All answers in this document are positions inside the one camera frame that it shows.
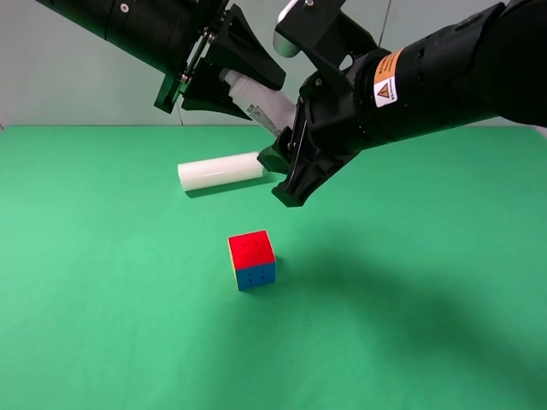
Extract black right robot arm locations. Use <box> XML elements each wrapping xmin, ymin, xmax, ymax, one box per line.
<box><xmin>259</xmin><ymin>1</ymin><xmax>546</xmax><ymax>207</ymax></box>

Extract white pillar candle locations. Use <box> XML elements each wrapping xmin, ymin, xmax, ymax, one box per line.
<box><xmin>177</xmin><ymin>152</ymin><xmax>268</xmax><ymax>192</ymax></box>

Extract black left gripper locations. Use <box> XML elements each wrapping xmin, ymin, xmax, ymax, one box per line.
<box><xmin>106</xmin><ymin>1</ymin><xmax>286</xmax><ymax>120</ymax></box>

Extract colourful puzzle cube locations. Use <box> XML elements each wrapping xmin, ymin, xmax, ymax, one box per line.
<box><xmin>227</xmin><ymin>230</ymin><xmax>276</xmax><ymax>291</ymax></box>

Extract white bottle with black brush cap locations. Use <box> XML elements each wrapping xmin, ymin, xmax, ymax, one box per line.
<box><xmin>220</xmin><ymin>69</ymin><xmax>297</xmax><ymax>137</ymax></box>

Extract green table cloth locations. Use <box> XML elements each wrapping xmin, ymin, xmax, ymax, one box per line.
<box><xmin>1</xmin><ymin>126</ymin><xmax>546</xmax><ymax>409</ymax></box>

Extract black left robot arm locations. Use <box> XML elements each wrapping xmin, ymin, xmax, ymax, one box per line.
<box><xmin>43</xmin><ymin>0</ymin><xmax>285</xmax><ymax>119</ymax></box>

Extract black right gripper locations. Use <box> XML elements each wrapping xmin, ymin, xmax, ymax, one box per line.
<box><xmin>257</xmin><ymin>1</ymin><xmax>402</xmax><ymax>208</ymax></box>

